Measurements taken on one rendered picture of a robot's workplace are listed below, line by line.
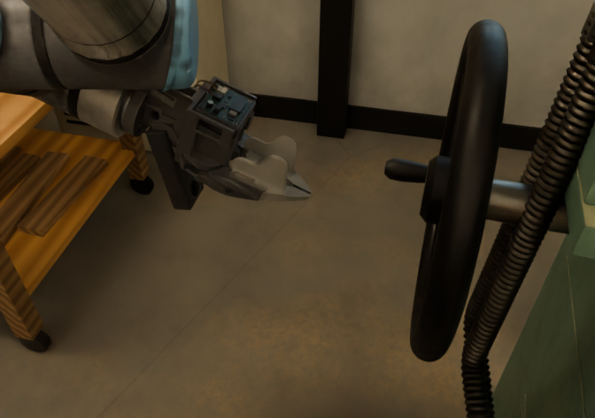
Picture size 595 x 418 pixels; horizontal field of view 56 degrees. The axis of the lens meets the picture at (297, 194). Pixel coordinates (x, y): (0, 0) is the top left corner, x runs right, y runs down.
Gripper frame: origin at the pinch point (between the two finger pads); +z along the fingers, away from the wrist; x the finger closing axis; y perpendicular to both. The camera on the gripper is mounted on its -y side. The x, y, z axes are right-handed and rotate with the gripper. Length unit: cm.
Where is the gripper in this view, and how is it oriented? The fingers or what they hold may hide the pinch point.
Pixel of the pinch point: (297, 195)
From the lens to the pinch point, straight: 62.7
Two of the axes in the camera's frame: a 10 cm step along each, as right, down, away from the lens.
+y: 3.4, -6.5, -6.8
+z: 9.0, 4.4, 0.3
